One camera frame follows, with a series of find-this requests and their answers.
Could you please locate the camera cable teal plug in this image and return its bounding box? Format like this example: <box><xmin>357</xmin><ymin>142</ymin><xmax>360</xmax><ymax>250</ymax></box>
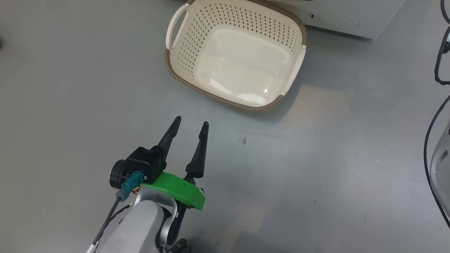
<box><xmin>90</xmin><ymin>171</ymin><xmax>148</xmax><ymax>253</ymax></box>
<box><xmin>423</xmin><ymin>95</ymin><xmax>450</xmax><ymax>229</ymax></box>

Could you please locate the left camera cable teal plug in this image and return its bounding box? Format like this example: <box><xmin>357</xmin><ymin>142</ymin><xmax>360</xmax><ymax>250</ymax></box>
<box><xmin>90</xmin><ymin>171</ymin><xmax>148</xmax><ymax>253</ymax></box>

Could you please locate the cream perforated laundry basket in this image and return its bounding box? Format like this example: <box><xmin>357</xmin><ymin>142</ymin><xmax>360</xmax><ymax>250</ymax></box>
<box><xmin>164</xmin><ymin>0</ymin><xmax>308</xmax><ymax>112</ymax></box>

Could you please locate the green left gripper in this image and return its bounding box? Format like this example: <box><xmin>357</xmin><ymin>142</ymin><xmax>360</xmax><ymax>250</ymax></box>
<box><xmin>141</xmin><ymin>116</ymin><xmax>210</xmax><ymax>211</ymax></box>

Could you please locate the right camera cable teal plug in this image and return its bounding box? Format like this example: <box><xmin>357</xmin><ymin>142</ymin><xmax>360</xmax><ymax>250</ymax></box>
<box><xmin>423</xmin><ymin>95</ymin><xmax>450</xmax><ymax>229</ymax></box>

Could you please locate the white front-load washing machine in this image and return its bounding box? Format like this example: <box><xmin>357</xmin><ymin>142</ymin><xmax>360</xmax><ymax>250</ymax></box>
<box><xmin>267</xmin><ymin>0</ymin><xmax>407</xmax><ymax>39</ymax></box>

